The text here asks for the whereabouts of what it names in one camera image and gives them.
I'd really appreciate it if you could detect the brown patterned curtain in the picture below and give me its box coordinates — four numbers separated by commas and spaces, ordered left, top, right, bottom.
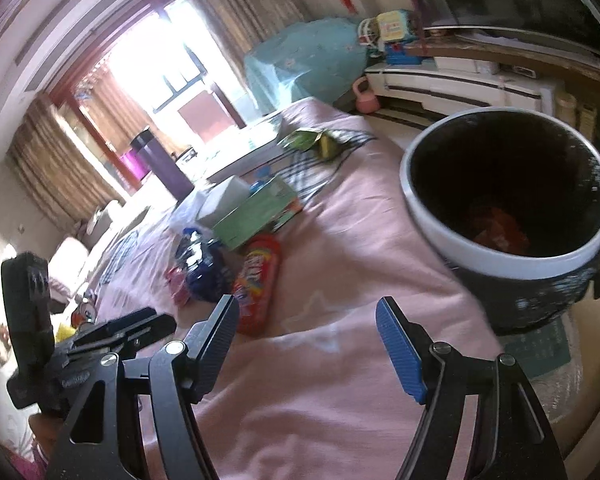
172, 0, 311, 56
5, 102, 126, 221

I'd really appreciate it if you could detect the white box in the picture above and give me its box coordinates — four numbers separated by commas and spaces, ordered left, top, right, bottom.
435, 55, 498, 74

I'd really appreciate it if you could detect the white television cabinet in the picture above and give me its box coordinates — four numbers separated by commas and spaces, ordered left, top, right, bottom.
365, 35, 600, 161

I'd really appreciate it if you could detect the white foam block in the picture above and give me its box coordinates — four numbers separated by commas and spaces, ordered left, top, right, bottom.
196, 176, 253, 231

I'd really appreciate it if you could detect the white sofa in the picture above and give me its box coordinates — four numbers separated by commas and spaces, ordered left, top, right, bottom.
45, 200, 146, 301

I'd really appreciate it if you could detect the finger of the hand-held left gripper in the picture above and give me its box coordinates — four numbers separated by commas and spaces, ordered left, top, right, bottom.
70, 314, 177, 358
74, 308, 160, 345

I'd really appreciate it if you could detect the toy cash register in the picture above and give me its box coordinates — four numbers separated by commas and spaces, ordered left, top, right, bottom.
362, 10, 417, 66

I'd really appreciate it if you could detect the small red wrapper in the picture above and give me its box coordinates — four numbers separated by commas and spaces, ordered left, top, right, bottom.
166, 265, 191, 307

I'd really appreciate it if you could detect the orange snack packet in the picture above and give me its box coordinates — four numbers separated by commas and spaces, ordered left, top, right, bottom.
472, 207, 531, 256

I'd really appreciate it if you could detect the teal cover cloth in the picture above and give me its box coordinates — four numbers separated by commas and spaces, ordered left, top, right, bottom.
243, 16, 368, 111

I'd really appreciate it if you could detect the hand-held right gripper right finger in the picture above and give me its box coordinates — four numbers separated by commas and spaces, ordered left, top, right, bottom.
375, 296, 570, 480

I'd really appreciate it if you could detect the wooden toy rack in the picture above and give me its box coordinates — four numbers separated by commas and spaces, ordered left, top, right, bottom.
577, 105, 598, 133

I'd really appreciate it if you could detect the dark blue snack packet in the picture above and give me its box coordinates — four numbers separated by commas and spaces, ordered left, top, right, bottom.
175, 227, 231, 303

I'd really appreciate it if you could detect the pink blanket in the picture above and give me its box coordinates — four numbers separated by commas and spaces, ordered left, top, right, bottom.
30, 97, 503, 480

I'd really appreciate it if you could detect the blue plastic bottle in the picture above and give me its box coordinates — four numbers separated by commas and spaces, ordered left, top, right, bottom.
250, 169, 276, 196

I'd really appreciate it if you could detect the crushed green carton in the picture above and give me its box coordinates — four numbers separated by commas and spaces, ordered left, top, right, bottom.
280, 128, 361, 162

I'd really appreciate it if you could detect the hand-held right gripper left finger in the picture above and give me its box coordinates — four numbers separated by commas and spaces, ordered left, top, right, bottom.
45, 294, 241, 480

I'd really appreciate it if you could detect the green cardboard box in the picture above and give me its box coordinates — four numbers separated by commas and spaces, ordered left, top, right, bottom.
212, 176, 302, 252

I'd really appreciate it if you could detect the green printed sheet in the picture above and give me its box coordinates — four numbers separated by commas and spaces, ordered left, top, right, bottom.
500, 317, 573, 380

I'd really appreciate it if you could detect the black white-rimmed trash bin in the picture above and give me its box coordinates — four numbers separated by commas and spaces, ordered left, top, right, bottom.
399, 106, 600, 337

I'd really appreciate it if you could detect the pink kettlebell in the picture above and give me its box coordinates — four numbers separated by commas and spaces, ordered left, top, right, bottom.
352, 78, 379, 114

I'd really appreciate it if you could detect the dark tall appliance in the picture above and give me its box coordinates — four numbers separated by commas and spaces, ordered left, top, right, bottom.
130, 130, 196, 201

